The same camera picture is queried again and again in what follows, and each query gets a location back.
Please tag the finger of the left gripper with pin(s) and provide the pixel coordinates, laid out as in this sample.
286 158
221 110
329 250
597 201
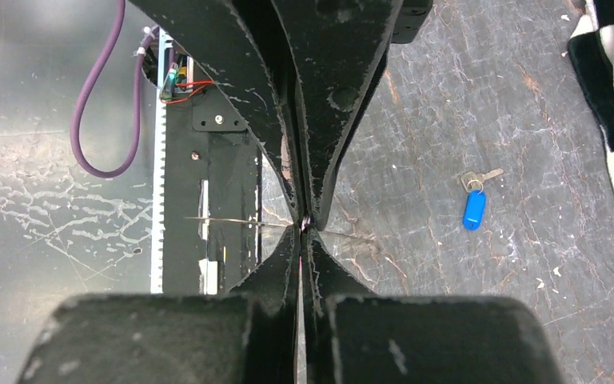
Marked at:
232 42
337 49

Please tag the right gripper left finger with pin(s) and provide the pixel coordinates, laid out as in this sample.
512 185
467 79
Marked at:
247 335

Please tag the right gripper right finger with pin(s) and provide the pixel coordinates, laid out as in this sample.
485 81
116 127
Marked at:
356 336

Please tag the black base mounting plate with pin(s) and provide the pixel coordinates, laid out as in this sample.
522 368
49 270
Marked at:
211 238

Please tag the key with blue tag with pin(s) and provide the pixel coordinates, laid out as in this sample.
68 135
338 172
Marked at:
473 184

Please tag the white slotted cable duct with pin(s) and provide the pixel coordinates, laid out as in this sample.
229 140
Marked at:
158 226

